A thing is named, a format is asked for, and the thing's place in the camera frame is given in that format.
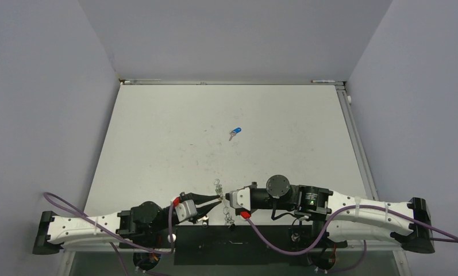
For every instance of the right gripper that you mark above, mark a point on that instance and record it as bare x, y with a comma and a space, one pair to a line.
254, 184

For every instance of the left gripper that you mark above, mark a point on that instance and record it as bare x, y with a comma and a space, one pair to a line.
201, 210

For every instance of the metal key ring plate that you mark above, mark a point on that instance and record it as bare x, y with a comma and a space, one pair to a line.
228, 219

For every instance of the blue tagged key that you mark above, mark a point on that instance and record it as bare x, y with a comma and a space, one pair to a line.
233, 133

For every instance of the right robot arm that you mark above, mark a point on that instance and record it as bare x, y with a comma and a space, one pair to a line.
312, 203

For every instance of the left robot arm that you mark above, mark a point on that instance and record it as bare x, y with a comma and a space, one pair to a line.
146, 227

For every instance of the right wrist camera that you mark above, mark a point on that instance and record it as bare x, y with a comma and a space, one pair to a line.
245, 214

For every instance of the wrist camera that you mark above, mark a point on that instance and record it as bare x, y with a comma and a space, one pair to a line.
245, 214
185, 210

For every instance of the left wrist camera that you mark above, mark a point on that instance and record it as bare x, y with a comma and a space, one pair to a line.
185, 210

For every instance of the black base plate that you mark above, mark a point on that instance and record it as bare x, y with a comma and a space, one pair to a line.
240, 245

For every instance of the aluminium frame rail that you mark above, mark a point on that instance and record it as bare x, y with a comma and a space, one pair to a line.
356, 133

